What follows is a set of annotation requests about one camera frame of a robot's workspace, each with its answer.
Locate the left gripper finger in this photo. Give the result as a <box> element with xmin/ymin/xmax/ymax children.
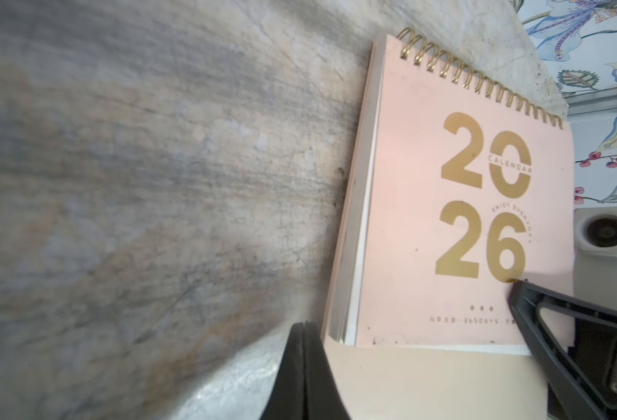
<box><xmin>260</xmin><ymin>322</ymin><xmax>350</xmax><ymax>420</ymax></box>

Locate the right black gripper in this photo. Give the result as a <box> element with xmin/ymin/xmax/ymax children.
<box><xmin>508</xmin><ymin>281</ymin><xmax>617</xmax><ymax>419</ymax></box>

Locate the peach 2026 calendar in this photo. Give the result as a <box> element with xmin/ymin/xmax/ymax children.
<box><xmin>322</xmin><ymin>28</ymin><xmax>574</xmax><ymax>419</ymax></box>

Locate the right aluminium corner post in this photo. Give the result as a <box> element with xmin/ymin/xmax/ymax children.
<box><xmin>566</xmin><ymin>87</ymin><xmax>617</xmax><ymax>117</ymax></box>

